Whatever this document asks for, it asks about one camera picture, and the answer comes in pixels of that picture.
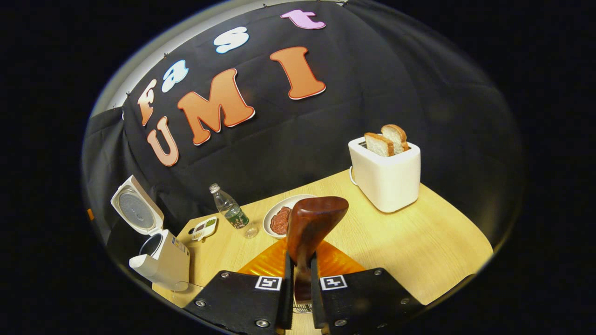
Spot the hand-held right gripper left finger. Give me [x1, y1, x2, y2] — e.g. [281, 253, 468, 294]
[183, 238, 295, 335]

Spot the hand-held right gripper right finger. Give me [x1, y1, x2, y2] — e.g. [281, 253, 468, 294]
[311, 240, 425, 335]

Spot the brown wooden spoon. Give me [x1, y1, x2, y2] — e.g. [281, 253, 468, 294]
[286, 196, 350, 303]

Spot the white rice cooker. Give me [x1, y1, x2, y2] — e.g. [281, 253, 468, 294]
[110, 175, 190, 292]

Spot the red meat piece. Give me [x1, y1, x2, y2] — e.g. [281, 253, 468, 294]
[270, 207, 293, 235]

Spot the white round plate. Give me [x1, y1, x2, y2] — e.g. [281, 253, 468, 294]
[263, 194, 317, 239]

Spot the clear plastic water bottle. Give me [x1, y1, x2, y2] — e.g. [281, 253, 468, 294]
[209, 183, 259, 239]

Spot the white divided grain dish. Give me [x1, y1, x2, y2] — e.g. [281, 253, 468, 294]
[191, 217, 218, 241]

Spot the white toaster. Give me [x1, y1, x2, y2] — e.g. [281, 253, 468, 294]
[348, 136, 421, 213]

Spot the black backdrop cloth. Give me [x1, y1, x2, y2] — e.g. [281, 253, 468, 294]
[81, 0, 524, 261]

